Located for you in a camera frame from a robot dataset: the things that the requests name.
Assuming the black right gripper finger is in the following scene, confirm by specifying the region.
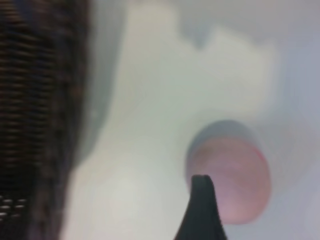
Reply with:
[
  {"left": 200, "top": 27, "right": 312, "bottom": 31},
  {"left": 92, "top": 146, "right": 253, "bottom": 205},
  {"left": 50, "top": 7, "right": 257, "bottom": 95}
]
[{"left": 173, "top": 174, "right": 228, "bottom": 240}]

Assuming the pink peach with green mark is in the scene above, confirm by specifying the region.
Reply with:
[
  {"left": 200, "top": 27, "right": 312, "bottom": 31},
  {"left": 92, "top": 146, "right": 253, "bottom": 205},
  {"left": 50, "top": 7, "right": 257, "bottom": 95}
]
[{"left": 186, "top": 136, "right": 272, "bottom": 225}]

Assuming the dark brown woven basket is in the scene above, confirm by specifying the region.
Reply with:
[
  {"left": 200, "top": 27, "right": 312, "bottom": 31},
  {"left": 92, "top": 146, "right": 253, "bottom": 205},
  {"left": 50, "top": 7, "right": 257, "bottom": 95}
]
[{"left": 0, "top": 0, "right": 93, "bottom": 240}]

